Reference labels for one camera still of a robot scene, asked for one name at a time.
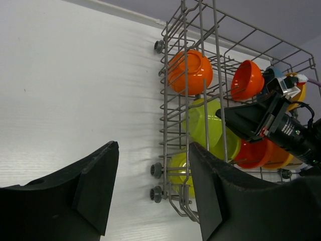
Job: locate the orange bowl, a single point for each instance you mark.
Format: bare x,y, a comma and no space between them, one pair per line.
254,155
247,81

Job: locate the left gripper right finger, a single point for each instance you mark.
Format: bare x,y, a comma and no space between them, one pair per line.
234,205

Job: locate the green bowl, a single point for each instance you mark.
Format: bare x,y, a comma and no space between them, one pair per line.
177,165

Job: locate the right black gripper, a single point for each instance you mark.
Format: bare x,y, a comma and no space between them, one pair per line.
268,119

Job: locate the blue bowl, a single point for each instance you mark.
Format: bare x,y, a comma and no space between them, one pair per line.
269,74

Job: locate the small yellow bowl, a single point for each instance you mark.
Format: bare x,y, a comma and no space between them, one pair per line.
279,158

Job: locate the large yellow bowl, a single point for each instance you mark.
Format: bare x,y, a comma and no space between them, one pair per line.
295,85

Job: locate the white round bowl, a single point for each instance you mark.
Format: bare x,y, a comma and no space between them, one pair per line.
295,166

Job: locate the grey wire dish rack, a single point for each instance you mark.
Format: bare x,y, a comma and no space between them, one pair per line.
227,42

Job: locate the white orange-bottom bowl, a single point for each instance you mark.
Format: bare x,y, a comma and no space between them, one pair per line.
191,71

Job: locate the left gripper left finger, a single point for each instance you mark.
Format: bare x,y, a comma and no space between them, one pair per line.
72,203

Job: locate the white square bowl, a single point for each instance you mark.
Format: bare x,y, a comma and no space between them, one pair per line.
194,124

